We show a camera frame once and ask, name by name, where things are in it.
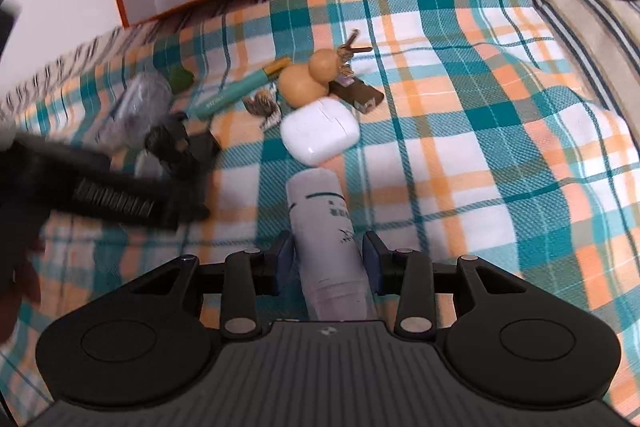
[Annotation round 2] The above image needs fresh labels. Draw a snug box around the white cylindrical bottle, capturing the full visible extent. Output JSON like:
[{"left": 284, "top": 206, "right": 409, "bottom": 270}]
[{"left": 286, "top": 168, "right": 375, "bottom": 322}]

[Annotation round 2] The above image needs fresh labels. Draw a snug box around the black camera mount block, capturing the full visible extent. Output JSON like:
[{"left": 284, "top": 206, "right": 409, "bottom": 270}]
[{"left": 144, "top": 112, "right": 221, "bottom": 222}]

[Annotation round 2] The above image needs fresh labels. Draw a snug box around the white earbuds case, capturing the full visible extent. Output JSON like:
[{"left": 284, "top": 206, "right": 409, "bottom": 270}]
[{"left": 280, "top": 98, "right": 360, "bottom": 167}]

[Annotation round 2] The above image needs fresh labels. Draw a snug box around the clear plastic bag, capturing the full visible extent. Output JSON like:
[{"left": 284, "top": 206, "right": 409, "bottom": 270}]
[{"left": 96, "top": 72, "right": 174, "bottom": 150}]

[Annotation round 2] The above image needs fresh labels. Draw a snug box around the plaid teal orange blanket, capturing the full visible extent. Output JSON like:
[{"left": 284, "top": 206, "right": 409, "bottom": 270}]
[{"left": 1, "top": 0, "right": 639, "bottom": 425}]

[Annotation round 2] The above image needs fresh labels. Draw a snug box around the small seashell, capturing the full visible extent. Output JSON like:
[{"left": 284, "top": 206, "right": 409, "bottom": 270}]
[{"left": 242, "top": 89, "right": 282, "bottom": 132}]

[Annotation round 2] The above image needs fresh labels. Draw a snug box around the green leaf piece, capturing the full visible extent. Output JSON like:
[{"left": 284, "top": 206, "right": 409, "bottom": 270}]
[{"left": 168, "top": 66, "right": 195, "bottom": 95}]

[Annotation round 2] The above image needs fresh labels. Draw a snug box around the tan gourd ornament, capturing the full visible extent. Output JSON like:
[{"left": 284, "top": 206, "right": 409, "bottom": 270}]
[{"left": 278, "top": 49, "right": 345, "bottom": 108}]

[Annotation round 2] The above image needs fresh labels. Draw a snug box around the teal gold-capped tube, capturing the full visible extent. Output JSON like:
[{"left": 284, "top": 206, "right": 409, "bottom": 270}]
[{"left": 186, "top": 56, "right": 292, "bottom": 120}]

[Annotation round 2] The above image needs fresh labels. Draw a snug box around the striped bed sheet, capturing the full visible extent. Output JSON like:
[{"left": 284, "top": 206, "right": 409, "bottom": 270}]
[{"left": 1, "top": 0, "right": 639, "bottom": 133}]

